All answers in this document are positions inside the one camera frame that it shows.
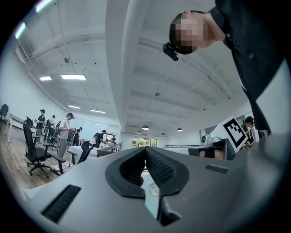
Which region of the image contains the person's black shirt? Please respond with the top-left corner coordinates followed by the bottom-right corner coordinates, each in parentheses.
top-left (209, 0), bottom-right (291, 137)

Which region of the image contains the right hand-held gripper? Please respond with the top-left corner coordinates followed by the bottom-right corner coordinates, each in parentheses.
top-left (188, 116), bottom-right (250, 161)

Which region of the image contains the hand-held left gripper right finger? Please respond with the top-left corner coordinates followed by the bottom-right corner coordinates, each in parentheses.
top-left (145, 134), bottom-right (291, 233)

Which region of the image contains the person's head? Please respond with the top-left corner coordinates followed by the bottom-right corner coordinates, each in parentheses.
top-left (169, 10), bottom-right (226, 55)

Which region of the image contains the black railing with wooden handrail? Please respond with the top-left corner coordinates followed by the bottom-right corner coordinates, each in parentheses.
top-left (96, 142), bottom-right (123, 158)

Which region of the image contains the black head-worn camera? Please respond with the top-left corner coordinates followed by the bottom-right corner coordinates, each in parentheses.
top-left (162, 41), bottom-right (180, 61)

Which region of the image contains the white cloth covered table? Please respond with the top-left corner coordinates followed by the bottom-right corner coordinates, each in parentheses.
top-left (68, 145), bottom-right (99, 159)

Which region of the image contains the ceiling strip light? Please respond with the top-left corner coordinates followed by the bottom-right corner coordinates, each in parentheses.
top-left (15, 22), bottom-right (26, 40)

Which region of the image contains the white desk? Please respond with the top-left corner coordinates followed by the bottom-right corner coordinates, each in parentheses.
top-left (5, 112), bottom-right (38, 146)

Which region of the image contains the pink white cloth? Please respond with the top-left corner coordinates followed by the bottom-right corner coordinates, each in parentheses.
top-left (51, 160), bottom-right (74, 176)

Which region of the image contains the light blue tablecloth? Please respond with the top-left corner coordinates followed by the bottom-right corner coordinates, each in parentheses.
top-left (24, 168), bottom-right (160, 220)

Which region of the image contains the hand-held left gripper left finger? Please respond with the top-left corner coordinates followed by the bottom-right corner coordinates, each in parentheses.
top-left (24, 147), bottom-right (160, 233)

